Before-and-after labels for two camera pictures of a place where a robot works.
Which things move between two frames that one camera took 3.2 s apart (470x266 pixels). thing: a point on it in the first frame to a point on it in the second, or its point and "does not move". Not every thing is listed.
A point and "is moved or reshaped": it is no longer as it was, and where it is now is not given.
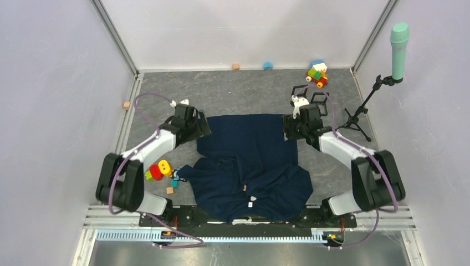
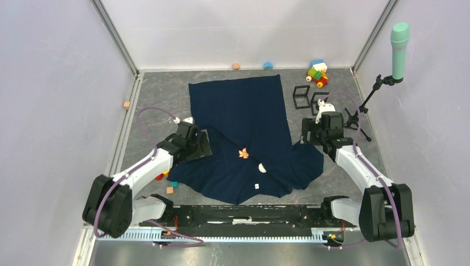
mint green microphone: x=399 y=38 does not move
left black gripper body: x=194 y=129 to x=193 y=148
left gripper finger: x=205 y=128 to x=205 y=149
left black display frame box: x=300 y=91 does not move
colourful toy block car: x=317 y=73 does not move
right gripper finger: x=289 y=127 to x=307 y=126
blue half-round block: x=267 y=66 does not move
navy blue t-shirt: x=248 y=170 is moved or reshaped
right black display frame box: x=319 y=98 does not move
